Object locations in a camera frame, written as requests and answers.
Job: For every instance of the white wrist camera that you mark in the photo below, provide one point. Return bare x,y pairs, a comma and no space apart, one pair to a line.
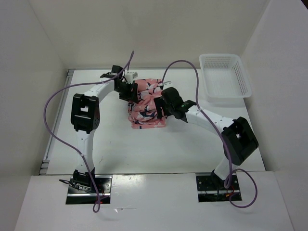
165,85
130,76

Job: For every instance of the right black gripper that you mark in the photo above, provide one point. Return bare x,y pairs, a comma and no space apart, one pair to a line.
159,102

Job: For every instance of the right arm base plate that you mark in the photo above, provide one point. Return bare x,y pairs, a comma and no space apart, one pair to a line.
211,190

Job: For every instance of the white plastic basket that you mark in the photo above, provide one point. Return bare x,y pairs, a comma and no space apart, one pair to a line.
224,76

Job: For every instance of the pink shark print shorts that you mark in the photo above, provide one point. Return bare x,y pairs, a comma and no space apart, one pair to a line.
143,114

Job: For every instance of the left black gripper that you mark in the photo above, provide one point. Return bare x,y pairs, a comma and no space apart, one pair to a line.
130,96

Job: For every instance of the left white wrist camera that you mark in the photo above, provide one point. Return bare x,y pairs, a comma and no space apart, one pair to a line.
130,76

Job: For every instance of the aluminium table edge rail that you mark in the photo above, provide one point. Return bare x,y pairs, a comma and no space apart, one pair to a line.
48,153

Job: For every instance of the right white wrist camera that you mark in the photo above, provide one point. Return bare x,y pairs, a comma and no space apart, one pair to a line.
165,85

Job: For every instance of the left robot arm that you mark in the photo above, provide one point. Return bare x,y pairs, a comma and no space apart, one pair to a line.
85,118

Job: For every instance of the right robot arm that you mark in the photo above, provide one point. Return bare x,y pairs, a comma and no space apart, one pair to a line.
237,137

